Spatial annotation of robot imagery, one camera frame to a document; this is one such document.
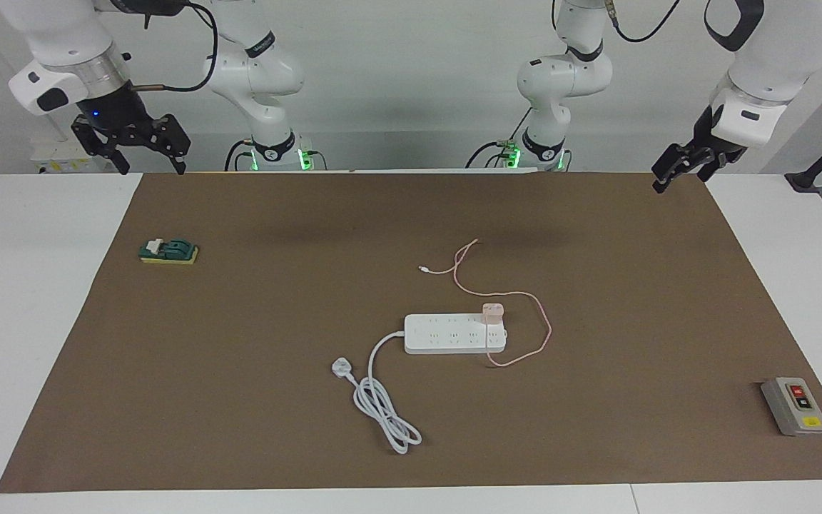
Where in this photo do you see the grey push-button switch box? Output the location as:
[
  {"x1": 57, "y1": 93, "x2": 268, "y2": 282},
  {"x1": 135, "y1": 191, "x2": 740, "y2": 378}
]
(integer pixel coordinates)
[{"x1": 761, "y1": 376, "x2": 822, "y2": 437}]

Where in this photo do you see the black base cable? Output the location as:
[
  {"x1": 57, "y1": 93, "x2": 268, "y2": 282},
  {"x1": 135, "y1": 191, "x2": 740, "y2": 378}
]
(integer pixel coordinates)
[
  {"x1": 465, "y1": 107, "x2": 533, "y2": 169},
  {"x1": 224, "y1": 139, "x2": 253, "y2": 172}
]

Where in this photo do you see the pink charging cable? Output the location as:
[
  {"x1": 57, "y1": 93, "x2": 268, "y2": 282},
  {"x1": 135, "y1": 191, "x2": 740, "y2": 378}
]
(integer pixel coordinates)
[{"x1": 418, "y1": 239, "x2": 553, "y2": 368}]

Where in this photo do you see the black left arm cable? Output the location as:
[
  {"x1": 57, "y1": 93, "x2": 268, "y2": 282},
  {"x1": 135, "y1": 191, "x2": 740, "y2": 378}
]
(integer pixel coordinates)
[{"x1": 600, "y1": 0, "x2": 683, "y2": 45}]

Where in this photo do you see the white box with yellow labels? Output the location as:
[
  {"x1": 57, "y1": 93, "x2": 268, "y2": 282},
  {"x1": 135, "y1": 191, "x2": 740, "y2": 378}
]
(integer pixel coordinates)
[{"x1": 29, "y1": 136, "x2": 108, "y2": 174}]

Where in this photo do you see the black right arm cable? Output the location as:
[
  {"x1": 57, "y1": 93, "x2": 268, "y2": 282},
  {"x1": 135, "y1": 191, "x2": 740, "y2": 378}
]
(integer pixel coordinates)
[{"x1": 126, "y1": 0, "x2": 218, "y2": 94}]

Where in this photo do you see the brown table mat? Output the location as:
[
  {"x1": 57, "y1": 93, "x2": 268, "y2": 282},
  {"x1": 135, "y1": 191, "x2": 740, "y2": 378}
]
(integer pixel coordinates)
[{"x1": 0, "y1": 171, "x2": 822, "y2": 493}]

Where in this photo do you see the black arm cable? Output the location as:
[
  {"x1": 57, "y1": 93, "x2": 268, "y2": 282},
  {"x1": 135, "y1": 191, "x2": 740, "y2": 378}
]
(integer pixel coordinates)
[
  {"x1": 126, "y1": 0, "x2": 218, "y2": 94},
  {"x1": 600, "y1": 0, "x2": 683, "y2": 45}
]

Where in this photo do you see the green knife switch block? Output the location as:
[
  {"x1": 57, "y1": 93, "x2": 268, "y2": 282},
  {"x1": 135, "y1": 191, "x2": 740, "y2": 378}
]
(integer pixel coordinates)
[{"x1": 139, "y1": 238, "x2": 199, "y2": 266}]

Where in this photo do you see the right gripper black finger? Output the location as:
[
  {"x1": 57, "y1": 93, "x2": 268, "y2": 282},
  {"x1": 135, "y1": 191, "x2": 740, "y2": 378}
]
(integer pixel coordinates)
[
  {"x1": 148, "y1": 114, "x2": 191, "y2": 174},
  {"x1": 72, "y1": 120, "x2": 131, "y2": 174}
]

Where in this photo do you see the white power strip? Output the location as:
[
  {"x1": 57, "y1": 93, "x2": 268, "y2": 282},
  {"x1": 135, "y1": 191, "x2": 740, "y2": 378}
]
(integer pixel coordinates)
[{"x1": 404, "y1": 313, "x2": 509, "y2": 355}]

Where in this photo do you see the white power strip cord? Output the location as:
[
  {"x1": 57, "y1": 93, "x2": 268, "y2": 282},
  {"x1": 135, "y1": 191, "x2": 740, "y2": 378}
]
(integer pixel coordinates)
[{"x1": 331, "y1": 330, "x2": 423, "y2": 455}]

